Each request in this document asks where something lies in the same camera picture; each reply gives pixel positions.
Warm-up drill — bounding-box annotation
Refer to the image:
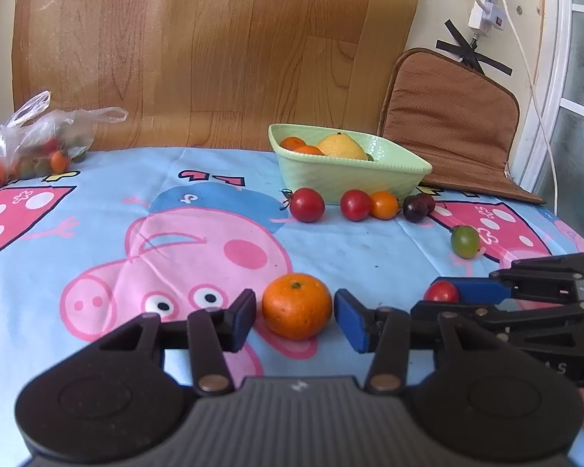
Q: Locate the white window frame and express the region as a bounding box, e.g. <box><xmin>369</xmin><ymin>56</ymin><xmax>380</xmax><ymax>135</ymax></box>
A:
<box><xmin>516</xmin><ymin>0</ymin><xmax>584</xmax><ymax>215</ymax></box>

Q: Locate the wood pattern vinyl sheet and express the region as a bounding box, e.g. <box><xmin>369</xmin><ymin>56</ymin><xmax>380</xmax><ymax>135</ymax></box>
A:
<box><xmin>11</xmin><ymin>0</ymin><xmax>422</xmax><ymax>151</ymax></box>

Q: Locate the green cherry tomato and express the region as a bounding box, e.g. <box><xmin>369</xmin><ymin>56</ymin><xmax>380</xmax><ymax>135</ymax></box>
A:
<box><xmin>450</xmin><ymin>225</ymin><xmax>482</xmax><ymax>258</ymax></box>

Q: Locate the brown seat cushion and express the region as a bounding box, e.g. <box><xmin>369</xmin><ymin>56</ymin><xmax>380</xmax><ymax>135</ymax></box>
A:
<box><xmin>377</xmin><ymin>47</ymin><xmax>548</xmax><ymax>205</ymax></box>

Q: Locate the black tape strip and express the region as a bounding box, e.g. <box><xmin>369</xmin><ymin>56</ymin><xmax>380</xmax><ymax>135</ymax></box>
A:
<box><xmin>445</xmin><ymin>19</ymin><xmax>487</xmax><ymax>74</ymax></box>
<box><xmin>437</xmin><ymin>40</ymin><xmax>512</xmax><ymax>76</ymax></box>

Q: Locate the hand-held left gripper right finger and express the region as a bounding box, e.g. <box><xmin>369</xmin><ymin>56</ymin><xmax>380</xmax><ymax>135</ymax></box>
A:
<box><xmin>333</xmin><ymin>289</ymin><xmax>487</xmax><ymax>395</ymax></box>

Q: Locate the orange cherry tomato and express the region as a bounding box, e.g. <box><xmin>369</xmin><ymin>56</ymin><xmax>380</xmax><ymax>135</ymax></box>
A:
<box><xmin>370</xmin><ymin>191</ymin><xmax>400</xmax><ymax>221</ymax></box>

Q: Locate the blue cartoon pig printed blanket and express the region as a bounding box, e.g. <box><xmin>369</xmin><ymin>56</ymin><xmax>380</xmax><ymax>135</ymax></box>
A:
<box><xmin>0</xmin><ymin>146</ymin><xmax>584</xmax><ymax>467</ymax></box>

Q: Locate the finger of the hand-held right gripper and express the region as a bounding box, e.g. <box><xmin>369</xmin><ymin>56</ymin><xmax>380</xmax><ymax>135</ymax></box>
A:
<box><xmin>411</xmin><ymin>300</ymin><xmax>584</xmax><ymax>339</ymax></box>
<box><xmin>431</xmin><ymin>252</ymin><xmax>584</xmax><ymax>305</ymax></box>

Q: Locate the white power cable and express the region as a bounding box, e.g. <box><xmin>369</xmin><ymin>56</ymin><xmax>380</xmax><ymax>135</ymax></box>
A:
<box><xmin>499</xmin><ymin>0</ymin><xmax>560</xmax><ymax>215</ymax></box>

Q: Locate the clear plastic bag of tomatoes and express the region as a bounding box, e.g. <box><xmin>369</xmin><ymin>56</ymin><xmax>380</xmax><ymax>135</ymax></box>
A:
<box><xmin>0</xmin><ymin>90</ymin><xmax>128</xmax><ymax>190</ymax></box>

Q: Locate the light green square bowl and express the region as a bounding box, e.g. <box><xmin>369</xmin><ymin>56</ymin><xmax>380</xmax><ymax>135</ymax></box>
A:
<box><xmin>267</xmin><ymin>123</ymin><xmax>433</xmax><ymax>205</ymax></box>

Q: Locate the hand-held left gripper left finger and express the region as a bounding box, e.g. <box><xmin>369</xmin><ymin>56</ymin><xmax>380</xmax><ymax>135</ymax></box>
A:
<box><xmin>97</xmin><ymin>288</ymin><xmax>258</xmax><ymax>396</ymax></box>

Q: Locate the red cherry tomato with stem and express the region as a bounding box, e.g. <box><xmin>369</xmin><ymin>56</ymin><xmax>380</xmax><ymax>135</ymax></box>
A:
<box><xmin>281</xmin><ymin>187</ymin><xmax>326</xmax><ymax>223</ymax></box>

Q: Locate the large yellow grapefruit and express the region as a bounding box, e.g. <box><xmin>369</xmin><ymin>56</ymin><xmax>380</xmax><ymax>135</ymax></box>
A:
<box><xmin>316</xmin><ymin>132</ymin><xmax>368</xmax><ymax>160</ymax></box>

